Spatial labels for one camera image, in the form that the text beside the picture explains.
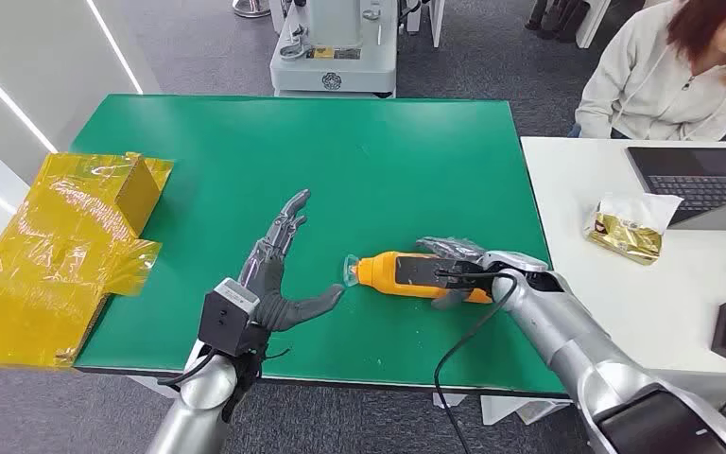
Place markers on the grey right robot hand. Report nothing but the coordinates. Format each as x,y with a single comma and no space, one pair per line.
513,262

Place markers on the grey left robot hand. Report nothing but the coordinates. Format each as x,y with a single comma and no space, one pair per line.
269,275

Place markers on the orange drink bottle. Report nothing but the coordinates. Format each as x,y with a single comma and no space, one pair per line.
378,272

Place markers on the grey robot base machine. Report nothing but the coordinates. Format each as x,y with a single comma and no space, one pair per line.
331,62

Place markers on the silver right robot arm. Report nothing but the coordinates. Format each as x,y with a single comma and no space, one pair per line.
576,351

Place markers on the gold snack packet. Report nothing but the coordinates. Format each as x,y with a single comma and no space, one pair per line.
629,232

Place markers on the white table foot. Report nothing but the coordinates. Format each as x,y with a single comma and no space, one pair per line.
447,400
513,410
156,387

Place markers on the dark grey laptop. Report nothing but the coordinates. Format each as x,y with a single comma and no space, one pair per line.
695,178

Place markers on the yellow taped cardboard box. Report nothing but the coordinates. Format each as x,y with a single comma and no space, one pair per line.
56,250

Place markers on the person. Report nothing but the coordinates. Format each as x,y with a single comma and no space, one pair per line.
651,81

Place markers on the black shoes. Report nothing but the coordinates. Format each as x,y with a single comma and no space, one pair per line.
554,19

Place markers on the chrome chair base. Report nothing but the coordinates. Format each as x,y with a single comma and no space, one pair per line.
251,7

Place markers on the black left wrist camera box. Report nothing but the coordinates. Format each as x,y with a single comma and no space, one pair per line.
225,319

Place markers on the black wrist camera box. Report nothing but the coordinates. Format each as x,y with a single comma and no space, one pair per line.
416,270
225,319

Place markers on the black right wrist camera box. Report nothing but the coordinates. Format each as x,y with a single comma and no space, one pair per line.
416,270

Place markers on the white wall light strip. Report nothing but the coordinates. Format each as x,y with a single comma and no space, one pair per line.
9,100
115,47

